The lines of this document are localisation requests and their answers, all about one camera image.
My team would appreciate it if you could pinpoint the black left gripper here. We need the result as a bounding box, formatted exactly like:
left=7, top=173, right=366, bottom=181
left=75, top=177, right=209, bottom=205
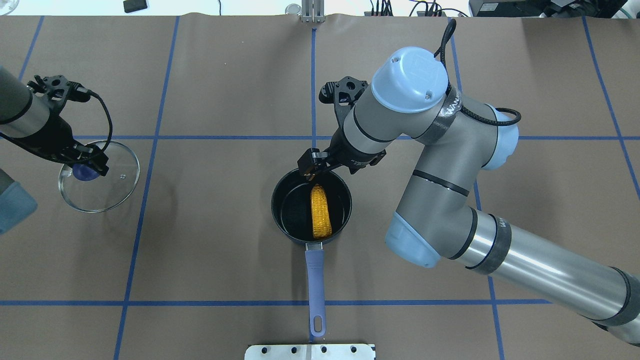
left=22, top=114, right=109, bottom=177

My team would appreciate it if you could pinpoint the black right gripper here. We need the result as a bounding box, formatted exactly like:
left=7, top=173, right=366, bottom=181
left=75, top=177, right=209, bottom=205
left=297, top=129, right=387, bottom=182

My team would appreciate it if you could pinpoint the glass pot lid purple knob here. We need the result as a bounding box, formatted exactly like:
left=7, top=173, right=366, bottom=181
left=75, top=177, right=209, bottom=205
left=58, top=140, right=141, bottom=213

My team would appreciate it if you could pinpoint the yellow toy corn cob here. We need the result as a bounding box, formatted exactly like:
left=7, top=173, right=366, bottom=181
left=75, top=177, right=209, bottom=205
left=310, top=184, right=333, bottom=240

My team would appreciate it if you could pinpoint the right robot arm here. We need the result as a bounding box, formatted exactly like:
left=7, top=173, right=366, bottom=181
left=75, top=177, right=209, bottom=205
left=298, top=47, right=639, bottom=346

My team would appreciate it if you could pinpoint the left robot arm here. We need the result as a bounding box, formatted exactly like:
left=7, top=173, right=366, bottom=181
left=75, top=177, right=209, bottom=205
left=0, top=67, right=114, bottom=182

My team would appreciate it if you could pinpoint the brown paper table cover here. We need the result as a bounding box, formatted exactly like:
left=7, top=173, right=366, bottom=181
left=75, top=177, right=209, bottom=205
left=1, top=13, right=639, bottom=360

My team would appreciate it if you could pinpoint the small black device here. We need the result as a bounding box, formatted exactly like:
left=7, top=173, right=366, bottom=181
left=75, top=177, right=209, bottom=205
left=122, top=0, right=148, bottom=14

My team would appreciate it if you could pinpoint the black monitor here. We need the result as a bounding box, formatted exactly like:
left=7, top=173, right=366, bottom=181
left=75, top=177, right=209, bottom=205
left=468, top=0, right=627, bottom=19

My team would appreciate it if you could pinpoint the dark blue saucepan purple handle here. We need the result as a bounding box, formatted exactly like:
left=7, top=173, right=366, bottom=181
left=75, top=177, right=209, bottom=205
left=270, top=168, right=352, bottom=338

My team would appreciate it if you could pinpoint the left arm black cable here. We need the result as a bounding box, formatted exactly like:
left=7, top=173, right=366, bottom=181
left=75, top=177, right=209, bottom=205
left=75, top=85, right=115, bottom=156

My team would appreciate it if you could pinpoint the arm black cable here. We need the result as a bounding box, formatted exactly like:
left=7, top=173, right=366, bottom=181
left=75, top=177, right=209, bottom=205
left=434, top=19, right=522, bottom=127
left=75, top=85, right=115, bottom=156

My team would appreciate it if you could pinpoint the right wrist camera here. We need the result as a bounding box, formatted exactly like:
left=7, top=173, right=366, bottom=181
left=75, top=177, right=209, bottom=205
left=318, top=76, right=370, bottom=126

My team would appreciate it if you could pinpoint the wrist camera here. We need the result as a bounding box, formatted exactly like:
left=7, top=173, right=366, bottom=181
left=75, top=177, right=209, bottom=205
left=318, top=76, right=370, bottom=126
left=27, top=75, right=92, bottom=113

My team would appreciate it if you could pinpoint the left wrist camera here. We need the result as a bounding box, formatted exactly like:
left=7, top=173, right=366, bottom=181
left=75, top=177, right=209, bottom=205
left=27, top=75, right=92, bottom=113

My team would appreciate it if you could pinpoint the aluminium frame post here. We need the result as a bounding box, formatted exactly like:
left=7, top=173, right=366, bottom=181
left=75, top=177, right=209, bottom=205
left=300, top=0, right=326, bottom=24

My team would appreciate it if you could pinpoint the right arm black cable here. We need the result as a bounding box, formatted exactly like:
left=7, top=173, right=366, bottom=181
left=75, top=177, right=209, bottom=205
left=434, top=19, right=522, bottom=127

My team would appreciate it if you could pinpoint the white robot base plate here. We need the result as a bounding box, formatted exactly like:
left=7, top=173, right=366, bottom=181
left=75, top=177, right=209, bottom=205
left=244, top=343, right=377, bottom=360

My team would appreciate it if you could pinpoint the black cable hub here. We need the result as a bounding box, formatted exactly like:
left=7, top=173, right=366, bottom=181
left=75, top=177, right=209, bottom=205
left=408, top=0, right=446, bottom=18

